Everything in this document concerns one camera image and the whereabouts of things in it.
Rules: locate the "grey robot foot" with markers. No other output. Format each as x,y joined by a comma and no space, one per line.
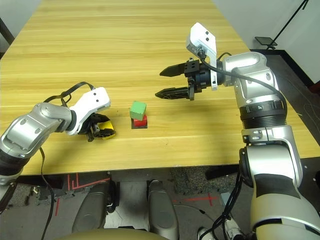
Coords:
91,210
161,212

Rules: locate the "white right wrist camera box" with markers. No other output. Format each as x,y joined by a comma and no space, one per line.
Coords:
202,37

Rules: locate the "grey robot right foot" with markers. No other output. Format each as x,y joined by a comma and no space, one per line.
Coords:
161,212

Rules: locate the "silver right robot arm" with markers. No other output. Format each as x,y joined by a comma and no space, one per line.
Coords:
257,75

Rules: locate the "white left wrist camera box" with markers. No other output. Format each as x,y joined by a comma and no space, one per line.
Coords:
92,100

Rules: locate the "bystander white sneaker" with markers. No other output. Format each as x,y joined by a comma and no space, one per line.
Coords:
204,233
233,228

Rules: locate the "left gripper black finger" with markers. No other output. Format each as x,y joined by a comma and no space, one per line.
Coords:
103,117
106,133

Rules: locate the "tan robot torso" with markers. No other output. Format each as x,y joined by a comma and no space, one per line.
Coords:
107,235

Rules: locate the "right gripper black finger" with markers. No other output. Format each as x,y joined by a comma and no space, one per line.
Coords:
173,93
175,70

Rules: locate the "grey robot left foot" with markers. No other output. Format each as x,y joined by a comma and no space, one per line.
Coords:
91,210

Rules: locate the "black square pad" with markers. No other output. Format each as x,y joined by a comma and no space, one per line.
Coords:
138,127

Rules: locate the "black stand with tray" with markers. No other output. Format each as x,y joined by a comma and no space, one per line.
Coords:
266,41

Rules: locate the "green wooden block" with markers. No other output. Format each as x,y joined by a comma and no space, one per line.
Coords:
137,109

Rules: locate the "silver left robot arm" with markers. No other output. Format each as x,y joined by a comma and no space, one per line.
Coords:
30,125

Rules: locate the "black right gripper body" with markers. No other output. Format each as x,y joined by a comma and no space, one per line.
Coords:
198,77

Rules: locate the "yellow wooden block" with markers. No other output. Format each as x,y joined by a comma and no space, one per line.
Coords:
106,125

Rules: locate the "red wooden block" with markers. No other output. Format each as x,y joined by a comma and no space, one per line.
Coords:
140,123

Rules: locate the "small blue grey box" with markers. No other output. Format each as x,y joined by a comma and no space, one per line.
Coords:
225,197

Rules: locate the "wooden side table black frame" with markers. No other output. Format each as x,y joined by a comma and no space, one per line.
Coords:
6,32

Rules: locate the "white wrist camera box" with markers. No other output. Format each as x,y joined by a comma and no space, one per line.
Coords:
92,100
202,37

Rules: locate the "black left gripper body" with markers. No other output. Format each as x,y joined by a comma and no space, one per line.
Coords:
90,127

